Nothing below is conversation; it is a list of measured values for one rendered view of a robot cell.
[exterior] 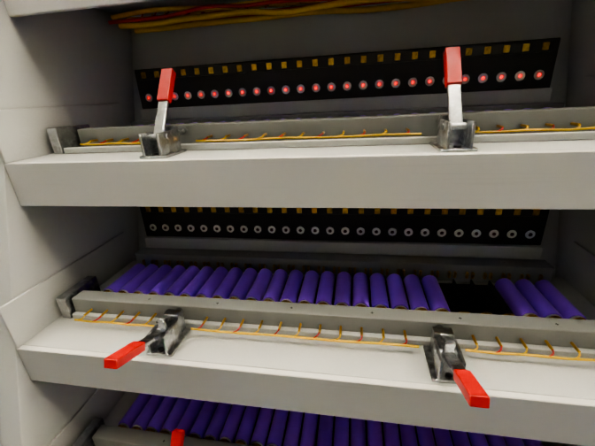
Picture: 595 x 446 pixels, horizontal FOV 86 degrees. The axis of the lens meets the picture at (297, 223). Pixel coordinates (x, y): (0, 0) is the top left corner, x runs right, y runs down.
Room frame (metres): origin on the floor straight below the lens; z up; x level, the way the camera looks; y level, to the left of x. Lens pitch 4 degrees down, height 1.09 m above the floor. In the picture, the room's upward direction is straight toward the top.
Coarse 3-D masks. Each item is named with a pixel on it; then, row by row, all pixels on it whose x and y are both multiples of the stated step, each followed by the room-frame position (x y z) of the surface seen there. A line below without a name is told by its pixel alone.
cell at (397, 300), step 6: (390, 276) 0.38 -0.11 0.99; (396, 276) 0.38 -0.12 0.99; (390, 282) 0.37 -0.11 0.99; (396, 282) 0.37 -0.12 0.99; (402, 282) 0.38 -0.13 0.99; (390, 288) 0.36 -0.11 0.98; (396, 288) 0.36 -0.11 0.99; (402, 288) 0.36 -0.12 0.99; (390, 294) 0.36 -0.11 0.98; (396, 294) 0.35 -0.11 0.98; (402, 294) 0.35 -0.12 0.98; (390, 300) 0.35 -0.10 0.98; (396, 300) 0.34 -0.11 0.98; (402, 300) 0.34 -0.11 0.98; (390, 306) 0.34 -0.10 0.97; (396, 306) 0.33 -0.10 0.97; (402, 306) 0.33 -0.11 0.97
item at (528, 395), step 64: (128, 256) 0.49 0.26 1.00; (512, 256) 0.40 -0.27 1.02; (576, 256) 0.37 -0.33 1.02; (64, 320) 0.36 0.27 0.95; (128, 384) 0.31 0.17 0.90; (192, 384) 0.30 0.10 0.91; (256, 384) 0.28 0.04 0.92; (320, 384) 0.27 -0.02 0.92; (384, 384) 0.26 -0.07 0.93; (448, 384) 0.26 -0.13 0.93; (512, 384) 0.25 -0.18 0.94; (576, 384) 0.25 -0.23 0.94
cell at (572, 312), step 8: (544, 280) 0.36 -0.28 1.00; (544, 288) 0.35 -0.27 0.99; (552, 288) 0.34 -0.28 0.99; (552, 296) 0.33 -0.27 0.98; (560, 296) 0.33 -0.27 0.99; (552, 304) 0.33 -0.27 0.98; (560, 304) 0.32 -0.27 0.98; (568, 304) 0.32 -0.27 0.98; (560, 312) 0.31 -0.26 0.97; (568, 312) 0.31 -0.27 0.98; (576, 312) 0.30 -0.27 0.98
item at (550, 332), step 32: (96, 320) 0.35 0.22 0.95; (224, 320) 0.33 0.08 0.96; (256, 320) 0.33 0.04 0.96; (288, 320) 0.32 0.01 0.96; (320, 320) 0.32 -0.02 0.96; (352, 320) 0.31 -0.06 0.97; (384, 320) 0.30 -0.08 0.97; (416, 320) 0.30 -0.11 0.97; (448, 320) 0.30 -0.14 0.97; (480, 320) 0.29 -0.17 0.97; (512, 320) 0.29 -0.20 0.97; (544, 320) 0.29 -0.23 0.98; (576, 320) 0.29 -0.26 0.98; (480, 352) 0.28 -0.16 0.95
